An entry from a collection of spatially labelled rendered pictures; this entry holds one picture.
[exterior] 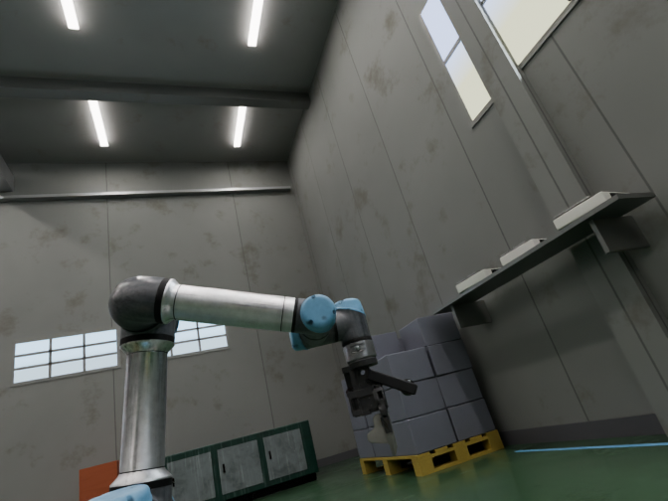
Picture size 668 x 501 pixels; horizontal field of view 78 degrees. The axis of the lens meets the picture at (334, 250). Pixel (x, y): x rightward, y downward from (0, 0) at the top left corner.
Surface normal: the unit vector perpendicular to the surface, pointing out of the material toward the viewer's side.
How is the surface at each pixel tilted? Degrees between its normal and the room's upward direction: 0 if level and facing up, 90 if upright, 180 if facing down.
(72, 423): 90
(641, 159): 90
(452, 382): 90
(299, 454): 90
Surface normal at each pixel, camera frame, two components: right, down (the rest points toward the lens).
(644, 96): -0.92, 0.09
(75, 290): 0.30, -0.44
